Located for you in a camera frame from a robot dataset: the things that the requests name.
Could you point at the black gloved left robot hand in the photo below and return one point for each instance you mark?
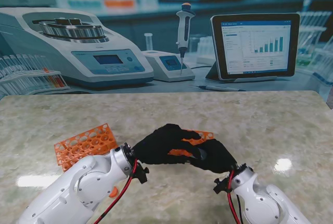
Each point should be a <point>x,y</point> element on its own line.
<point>158,148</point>

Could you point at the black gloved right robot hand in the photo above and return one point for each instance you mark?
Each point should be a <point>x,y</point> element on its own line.
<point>218,156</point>

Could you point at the clear plastic test tube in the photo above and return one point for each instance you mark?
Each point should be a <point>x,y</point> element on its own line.
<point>203,154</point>

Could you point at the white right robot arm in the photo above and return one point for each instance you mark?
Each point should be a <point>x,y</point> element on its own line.
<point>262,200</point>

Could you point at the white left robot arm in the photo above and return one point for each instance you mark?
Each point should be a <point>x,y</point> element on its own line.
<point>75,190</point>

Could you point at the orange test tube rack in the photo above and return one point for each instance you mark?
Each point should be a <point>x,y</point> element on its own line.
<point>78,146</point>
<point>205,134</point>

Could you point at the orange tube cap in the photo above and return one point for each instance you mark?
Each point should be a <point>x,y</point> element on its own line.
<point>114,192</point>

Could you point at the printed laboratory backdrop poster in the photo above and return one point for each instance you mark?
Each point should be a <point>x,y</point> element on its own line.
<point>166,39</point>

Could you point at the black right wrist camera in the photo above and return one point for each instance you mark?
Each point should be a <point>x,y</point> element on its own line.
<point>222,185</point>

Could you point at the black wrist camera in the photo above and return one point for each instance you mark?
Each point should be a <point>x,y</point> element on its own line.
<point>140,174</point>
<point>222,185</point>

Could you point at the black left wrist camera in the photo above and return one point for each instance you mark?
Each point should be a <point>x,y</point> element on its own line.
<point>140,174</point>

